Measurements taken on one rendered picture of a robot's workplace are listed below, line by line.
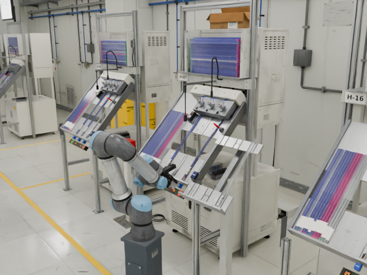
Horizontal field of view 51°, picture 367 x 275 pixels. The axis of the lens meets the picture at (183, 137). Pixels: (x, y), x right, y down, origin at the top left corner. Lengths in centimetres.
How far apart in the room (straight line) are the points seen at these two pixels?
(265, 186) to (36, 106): 470
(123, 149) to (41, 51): 503
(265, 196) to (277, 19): 204
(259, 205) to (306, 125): 138
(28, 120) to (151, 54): 346
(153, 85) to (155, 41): 44
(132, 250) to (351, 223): 117
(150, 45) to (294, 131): 178
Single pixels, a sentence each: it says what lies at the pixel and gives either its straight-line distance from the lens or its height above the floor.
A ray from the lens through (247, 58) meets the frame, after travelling 269.
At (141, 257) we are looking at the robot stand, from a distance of 228.
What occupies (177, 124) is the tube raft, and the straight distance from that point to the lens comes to 299.
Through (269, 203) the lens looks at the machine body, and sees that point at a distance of 325.
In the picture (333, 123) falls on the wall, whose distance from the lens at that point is 407.
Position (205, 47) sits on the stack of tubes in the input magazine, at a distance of 293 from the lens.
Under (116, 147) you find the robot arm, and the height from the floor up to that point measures 112.
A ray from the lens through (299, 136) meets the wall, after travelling 431.
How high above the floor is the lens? 167
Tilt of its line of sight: 15 degrees down
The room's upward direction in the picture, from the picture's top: straight up
